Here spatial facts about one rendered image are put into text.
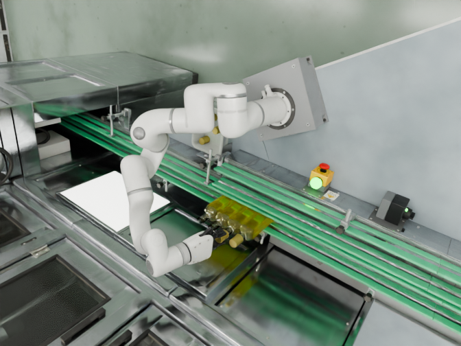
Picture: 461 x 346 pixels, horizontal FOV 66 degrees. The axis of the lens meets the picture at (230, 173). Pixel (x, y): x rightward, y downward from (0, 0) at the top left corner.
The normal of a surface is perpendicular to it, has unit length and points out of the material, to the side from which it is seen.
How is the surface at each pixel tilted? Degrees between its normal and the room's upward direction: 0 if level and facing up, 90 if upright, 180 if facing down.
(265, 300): 91
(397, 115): 0
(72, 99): 90
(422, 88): 0
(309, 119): 4
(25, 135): 90
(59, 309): 90
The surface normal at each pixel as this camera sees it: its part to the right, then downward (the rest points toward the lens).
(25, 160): 0.81, 0.37
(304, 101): -0.62, 0.27
